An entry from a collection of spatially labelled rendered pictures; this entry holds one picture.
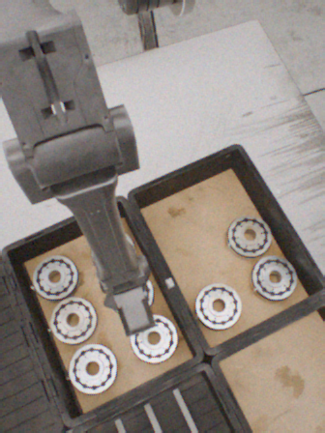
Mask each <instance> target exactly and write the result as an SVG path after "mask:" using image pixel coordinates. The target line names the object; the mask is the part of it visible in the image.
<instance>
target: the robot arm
mask: <svg viewBox="0 0 325 433"><path fill-rule="evenodd" d="M0 97H1V99H2V102H3V103H4V104H5V107H6V111H7V114H8V116H9V119H10V121H11V123H12V126H13V128H14V131H15V134H16V138H14V139H10V140H7V141H4V142H1V144H2V148H3V152H4V155H5V158H6V161H7V164H8V168H9V170H11V172H12V175H13V177H14V179H15V181H16V182H17V184H18V185H19V187H20V188H21V190H22V191H23V193H24V194H25V195H26V198H27V199H28V201H29V202H30V203H31V205H34V204H37V203H40V202H43V201H45V200H48V199H51V198H54V197H56V199H57V201H58V202H59V203H61V204H62V205H65V206H66V207H68V208H69V210H70V212H71V213H72V214H73V215H74V218H75V219H76V221H77V223H78V225H79V227H80V229H81V231H82V233H83V235H84V237H85V239H86V241H87V243H88V245H89V246H90V248H91V250H92V252H93V260H94V264H95V267H96V272H95V276H96V277H97V280H98V282H99V286H100V287H101V290H102V291H103V293H104V294H106V296H105V298H104V301H103V305H104V306H105V307H108V308H111V309H114V310H117V311H118V313H119V316H120V319H121V322H122V325H123V328H124V331H125V334H126V336H134V335H137V334H140V333H142V332H146V331H149V330H151V329H153V328H155V327H156V326H157V323H156V321H155V318H154V315H153V312H152V310H151V307H150V304H149V302H148V299H147V297H146V295H144V290H145V288H146V285H147V283H148V281H149V278H150V275H151V271H150V268H149V265H148V262H147V259H146V257H145V255H142V256H141V255H139V256H137V255H136V253H135V250H134V247H133V245H132V244H131V243H130V242H128V241H127V239H126V235H125V231H124V228H123V224H122V220H121V218H120V214H119V210H118V207H117V203H116V188H117V186H118V183H119V178H118V177H120V176H123V175H126V174H129V173H132V172H134V171H137V170H140V162H139V155H138V149H137V142H136V137H135V133H134V126H133V124H132V121H131V118H130V115H129V112H128V111H127V109H126V107H125V105H124V104H120V105H117V106H113V107H110V108H107V105H106V102H105V98H104V95H103V90H102V86H101V83H100V81H99V75H98V72H97V69H96V65H95V62H94V59H93V56H92V52H91V49H90V46H89V44H88V41H87V38H86V35H85V32H84V28H83V25H82V22H81V19H80V17H79V16H78V14H77V12H76V10H71V11H68V12H66V13H65V14H63V13H61V12H60V11H58V10H56V9H55V8H54V7H53V6H52V5H51V4H50V2H49V1H48V0H0ZM60 102H62V103H63V105H64V108H65V111H63V108H62V106H61V103H60ZM51 105H53V107H54V110H55V113H56V114H54V113H53V110H52V107H51Z"/></svg>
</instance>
